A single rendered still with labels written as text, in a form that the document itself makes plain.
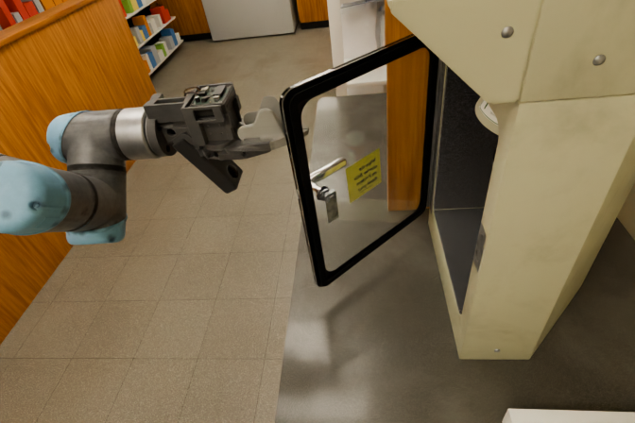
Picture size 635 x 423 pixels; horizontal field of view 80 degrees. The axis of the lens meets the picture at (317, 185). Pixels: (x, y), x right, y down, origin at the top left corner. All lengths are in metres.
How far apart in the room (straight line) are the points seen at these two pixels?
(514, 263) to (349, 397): 0.34
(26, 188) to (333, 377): 0.52
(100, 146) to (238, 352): 1.41
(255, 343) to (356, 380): 1.21
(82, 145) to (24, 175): 0.16
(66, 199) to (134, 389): 1.56
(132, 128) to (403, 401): 0.57
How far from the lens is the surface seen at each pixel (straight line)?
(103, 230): 0.60
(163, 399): 1.91
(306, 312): 0.78
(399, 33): 0.73
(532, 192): 0.46
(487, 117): 0.54
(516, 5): 0.36
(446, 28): 0.34
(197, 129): 0.53
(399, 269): 0.83
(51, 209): 0.48
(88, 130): 0.61
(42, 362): 2.33
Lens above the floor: 1.59
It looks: 39 degrees down
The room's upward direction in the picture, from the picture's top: 9 degrees counter-clockwise
